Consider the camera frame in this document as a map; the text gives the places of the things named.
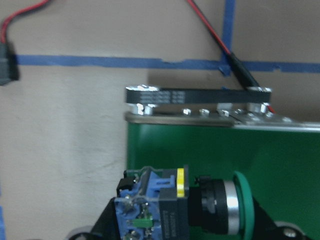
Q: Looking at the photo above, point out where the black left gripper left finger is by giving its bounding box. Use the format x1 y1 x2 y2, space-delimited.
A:
91 199 120 240

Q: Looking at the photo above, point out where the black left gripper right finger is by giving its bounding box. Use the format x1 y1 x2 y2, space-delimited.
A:
252 197 277 240

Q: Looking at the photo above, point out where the green push button switch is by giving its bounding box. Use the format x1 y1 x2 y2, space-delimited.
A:
114 166 255 240

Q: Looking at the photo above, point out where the green conveyor belt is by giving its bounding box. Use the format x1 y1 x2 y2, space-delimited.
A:
125 85 320 240

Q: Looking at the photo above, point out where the red black wire pair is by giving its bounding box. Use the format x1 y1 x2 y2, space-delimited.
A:
0 0 276 113

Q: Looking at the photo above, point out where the black wire connector plug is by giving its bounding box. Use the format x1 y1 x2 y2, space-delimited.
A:
0 42 20 86

